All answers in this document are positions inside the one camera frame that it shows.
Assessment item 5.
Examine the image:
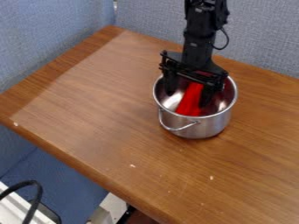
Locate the red block object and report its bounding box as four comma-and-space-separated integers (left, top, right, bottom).
174, 82, 202, 116

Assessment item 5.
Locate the metal pot with handle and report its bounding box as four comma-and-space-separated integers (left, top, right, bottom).
153, 77, 238, 139

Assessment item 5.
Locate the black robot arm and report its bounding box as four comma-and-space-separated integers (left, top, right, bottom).
158, 0, 229, 108

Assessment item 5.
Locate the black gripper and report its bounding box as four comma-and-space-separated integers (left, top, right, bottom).
158, 39, 228, 108

